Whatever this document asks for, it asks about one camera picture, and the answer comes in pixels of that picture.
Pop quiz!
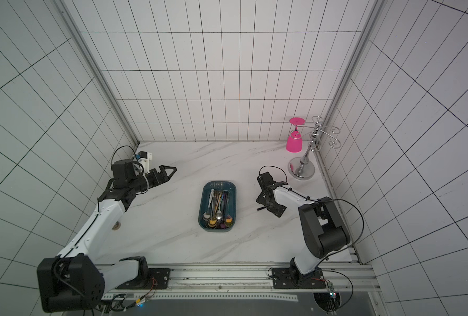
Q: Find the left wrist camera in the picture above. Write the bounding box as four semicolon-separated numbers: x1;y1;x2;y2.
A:
136;151;152;174

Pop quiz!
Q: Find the aluminium mounting rail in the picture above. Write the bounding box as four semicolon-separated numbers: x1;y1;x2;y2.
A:
103;262;381;302

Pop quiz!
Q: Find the chrome wine glass rack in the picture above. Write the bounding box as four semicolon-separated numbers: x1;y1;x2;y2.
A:
288;116;341;180

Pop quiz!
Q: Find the purple bowl dark spoon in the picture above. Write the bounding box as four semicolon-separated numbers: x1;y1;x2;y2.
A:
219;191;227;227

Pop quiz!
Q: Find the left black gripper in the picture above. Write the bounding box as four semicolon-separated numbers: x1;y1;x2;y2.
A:
129;165;177;193

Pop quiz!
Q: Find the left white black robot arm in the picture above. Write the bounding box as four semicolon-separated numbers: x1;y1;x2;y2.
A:
37;159;177;313

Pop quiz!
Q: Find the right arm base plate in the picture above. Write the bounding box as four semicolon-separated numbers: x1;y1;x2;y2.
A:
268;267;327;290

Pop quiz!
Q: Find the pink upside-down wine glass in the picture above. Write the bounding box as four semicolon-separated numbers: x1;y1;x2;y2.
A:
286;117;306;154

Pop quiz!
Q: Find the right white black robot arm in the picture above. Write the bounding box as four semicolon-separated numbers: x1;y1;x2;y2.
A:
256;172;351;282

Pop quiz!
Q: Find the silver spoon clear handle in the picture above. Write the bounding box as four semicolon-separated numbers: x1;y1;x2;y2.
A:
203;188;215;221

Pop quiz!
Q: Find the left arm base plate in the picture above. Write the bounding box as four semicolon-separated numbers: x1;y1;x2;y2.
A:
139;268;172;291

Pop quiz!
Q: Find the long gold spoon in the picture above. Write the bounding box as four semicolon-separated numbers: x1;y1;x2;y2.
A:
207;190;220;229

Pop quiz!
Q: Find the teal plastic storage box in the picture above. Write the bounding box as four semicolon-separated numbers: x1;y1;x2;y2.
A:
198;180;236;233

